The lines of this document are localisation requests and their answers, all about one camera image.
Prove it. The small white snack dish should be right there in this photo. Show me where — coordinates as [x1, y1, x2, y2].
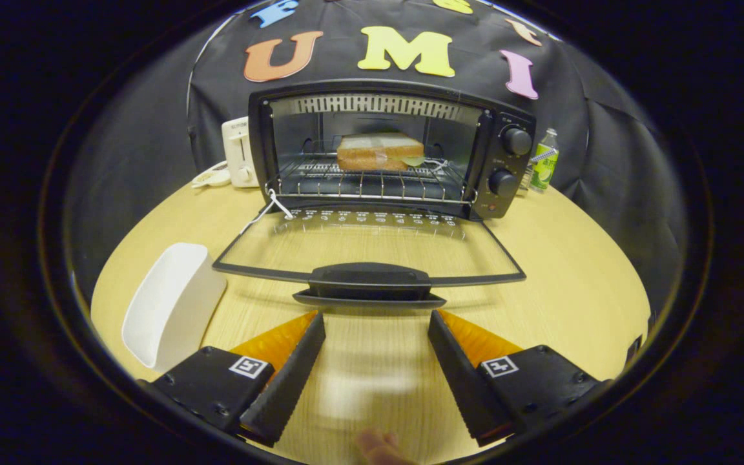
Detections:
[191, 161, 232, 189]

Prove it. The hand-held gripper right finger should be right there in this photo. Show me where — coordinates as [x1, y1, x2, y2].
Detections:
[428, 309, 612, 448]

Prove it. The green label drink bottle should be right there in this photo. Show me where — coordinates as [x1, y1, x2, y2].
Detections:
[530, 128, 560, 193]

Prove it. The black backdrop cloth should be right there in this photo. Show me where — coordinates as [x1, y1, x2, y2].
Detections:
[65, 0, 686, 311]

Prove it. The black toaster oven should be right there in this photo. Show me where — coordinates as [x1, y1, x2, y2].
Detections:
[212, 79, 537, 309]

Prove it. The white string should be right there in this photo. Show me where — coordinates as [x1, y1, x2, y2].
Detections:
[240, 189, 295, 234]

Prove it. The white pop-up toaster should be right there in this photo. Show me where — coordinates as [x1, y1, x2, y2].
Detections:
[221, 116, 260, 189]

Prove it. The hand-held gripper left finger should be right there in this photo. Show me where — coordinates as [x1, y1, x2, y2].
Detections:
[138, 310, 326, 448]

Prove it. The white rectangular food tray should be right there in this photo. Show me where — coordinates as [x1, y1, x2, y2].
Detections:
[121, 242, 228, 374]

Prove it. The brown bread sandwich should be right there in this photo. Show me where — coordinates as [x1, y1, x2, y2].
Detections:
[336, 132, 426, 172]

